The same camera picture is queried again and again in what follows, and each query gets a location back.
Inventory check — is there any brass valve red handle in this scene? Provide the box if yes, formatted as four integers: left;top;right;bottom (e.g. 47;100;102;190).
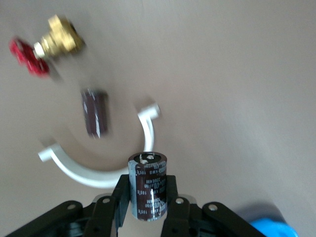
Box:
8;14;86;79

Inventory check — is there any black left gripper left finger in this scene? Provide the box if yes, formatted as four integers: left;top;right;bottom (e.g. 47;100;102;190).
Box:
4;174;131;237

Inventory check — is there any blue plastic tray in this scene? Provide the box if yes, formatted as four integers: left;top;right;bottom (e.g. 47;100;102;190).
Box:
249;217;298;237

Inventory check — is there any dark brown electrolytic capacitor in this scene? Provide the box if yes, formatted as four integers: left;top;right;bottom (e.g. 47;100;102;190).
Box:
127;152;168;221
80;88;109;139

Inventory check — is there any white semicircular pipe clamp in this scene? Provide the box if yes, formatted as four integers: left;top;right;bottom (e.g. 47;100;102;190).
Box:
38;103;160;190

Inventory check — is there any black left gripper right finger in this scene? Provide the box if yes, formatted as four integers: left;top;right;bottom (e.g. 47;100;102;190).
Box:
161;174;267;237

